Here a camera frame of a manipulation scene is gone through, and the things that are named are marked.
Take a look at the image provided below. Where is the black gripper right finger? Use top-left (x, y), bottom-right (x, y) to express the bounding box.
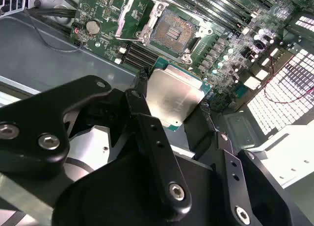
top-left (183, 100), bottom-right (306, 226)

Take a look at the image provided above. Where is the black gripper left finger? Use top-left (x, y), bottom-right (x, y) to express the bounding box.
top-left (0, 68), bottom-right (192, 221)

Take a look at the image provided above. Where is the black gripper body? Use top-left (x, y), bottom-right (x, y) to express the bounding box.
top-left (51, 147), bottom-right (236, 226)

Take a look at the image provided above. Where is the silver CPU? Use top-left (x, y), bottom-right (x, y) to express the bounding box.
top-left (145, 56), bottom-right (213, 133)

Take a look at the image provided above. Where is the metal socket cover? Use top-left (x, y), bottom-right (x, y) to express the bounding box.
top-left (114, 0), bottom-right (170, 44)

